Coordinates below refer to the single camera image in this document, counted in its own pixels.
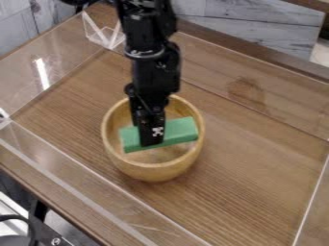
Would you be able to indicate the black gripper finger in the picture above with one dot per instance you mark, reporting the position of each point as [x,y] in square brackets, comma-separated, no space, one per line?
[151,123]
[134,107]

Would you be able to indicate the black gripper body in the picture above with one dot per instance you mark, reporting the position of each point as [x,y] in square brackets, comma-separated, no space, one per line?
[155,74]

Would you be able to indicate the green rectangular block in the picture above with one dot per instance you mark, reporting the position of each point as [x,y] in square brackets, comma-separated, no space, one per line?
[181,130]

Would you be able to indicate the brown wooden bowl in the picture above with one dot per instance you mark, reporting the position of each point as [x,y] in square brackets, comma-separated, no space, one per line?
[159,164]

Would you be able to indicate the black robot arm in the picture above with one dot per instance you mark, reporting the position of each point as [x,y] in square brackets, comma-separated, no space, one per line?
[149,22]

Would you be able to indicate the clear acrylic corner bracket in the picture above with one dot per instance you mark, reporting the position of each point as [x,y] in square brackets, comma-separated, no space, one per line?
[107,37]

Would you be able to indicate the clear acrylic tray wall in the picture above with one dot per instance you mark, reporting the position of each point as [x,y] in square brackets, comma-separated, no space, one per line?
[245,193]

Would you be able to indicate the black table leg frame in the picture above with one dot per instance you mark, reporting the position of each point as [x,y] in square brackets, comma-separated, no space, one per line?
[47,237]

